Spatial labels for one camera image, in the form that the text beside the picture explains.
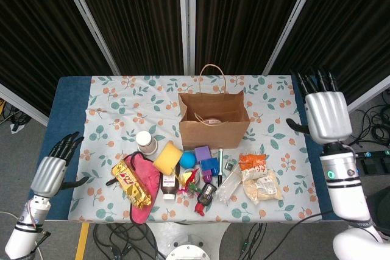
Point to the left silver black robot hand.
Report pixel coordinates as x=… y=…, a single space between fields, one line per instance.
x=48 y=176

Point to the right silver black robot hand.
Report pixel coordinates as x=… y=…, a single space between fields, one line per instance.
x=327 y=117

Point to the gold foil snack pack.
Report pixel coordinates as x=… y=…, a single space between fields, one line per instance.
x=131 y=185

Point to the orange snack bag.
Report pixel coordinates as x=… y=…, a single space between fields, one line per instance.
x=252 y=161

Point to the beige food packet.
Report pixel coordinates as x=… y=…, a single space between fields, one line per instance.
x=263 y=187

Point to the orange lidded jar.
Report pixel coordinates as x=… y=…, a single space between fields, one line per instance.
x=212 y=121

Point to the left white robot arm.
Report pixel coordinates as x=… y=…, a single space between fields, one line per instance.
x=24 y=232

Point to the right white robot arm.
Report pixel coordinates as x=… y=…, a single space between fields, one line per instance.
x=344 y=181

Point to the dark green labelled packet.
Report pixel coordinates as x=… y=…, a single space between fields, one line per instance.
x=229 y=165

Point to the brown paper bag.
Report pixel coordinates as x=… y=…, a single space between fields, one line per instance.
x=210 y=136

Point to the black power strip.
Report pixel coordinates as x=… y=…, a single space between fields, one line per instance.
x=374 y=154

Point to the yellow floor tape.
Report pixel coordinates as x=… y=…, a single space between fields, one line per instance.
x=81 y=241

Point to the blue table cover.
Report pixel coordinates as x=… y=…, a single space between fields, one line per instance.
x=67 y=104

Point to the black partition panel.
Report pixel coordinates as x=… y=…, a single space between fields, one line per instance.
x=137 y=13
x=243 y=13
x=30 y=28
x=350 y=28

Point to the pink cloth with black trim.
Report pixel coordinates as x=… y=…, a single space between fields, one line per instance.
x=145 y=177

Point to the white paper cup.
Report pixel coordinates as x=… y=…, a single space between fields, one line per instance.
x=145 y=142

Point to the black white marker pen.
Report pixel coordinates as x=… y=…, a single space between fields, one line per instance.
x=220 y=165

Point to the floral tablecloth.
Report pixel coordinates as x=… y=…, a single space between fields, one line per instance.
x=137 y=95

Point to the yellow sponge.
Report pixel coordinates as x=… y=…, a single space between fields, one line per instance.
x=167 y=156

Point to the brown bottle with white cap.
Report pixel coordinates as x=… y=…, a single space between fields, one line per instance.
x=169 y=185

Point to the blue block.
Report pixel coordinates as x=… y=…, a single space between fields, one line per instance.
x=208 y=164

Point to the light purple block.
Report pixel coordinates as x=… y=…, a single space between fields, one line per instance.
x=201 y=153

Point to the dark purple block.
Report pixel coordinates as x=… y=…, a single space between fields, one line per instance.
x=206 y=177

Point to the blue ball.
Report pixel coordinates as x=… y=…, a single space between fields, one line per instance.
x=187 y=160

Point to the colourful feather shuttlecock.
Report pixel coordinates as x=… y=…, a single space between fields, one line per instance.
x=189 y=182

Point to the black bottle with red cap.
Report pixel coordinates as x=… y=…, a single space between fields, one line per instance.
x=206 y=193

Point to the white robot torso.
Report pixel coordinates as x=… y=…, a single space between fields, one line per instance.
x=189 y=241

